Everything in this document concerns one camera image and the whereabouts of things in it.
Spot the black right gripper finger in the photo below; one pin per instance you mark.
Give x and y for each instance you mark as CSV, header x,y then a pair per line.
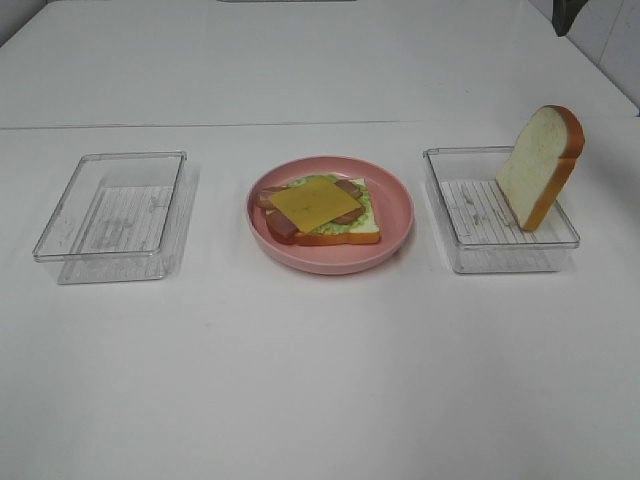
x,y
564,13

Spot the white bread slice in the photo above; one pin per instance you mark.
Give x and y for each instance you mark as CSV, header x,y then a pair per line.
x,y
544,155
340,239

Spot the green lettuce leaf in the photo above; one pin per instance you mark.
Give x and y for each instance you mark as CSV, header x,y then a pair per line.
x,y
322,205

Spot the yellow cheese slice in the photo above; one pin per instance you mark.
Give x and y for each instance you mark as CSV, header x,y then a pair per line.
x,y
314,203

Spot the bacon strip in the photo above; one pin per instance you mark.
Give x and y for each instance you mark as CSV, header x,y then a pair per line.
x,y
280,227
263,198

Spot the right clear plastic bin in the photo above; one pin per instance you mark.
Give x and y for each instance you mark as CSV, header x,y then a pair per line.
x,y
479,232

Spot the clear plastic bin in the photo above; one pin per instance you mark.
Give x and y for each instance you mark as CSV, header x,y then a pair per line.
x,y
122,217
479,232

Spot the pink round plate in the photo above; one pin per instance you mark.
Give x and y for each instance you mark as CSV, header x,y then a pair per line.
x,y
392,206

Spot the left clear plastic bin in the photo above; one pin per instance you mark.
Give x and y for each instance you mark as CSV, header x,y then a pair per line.
x,y
122,217

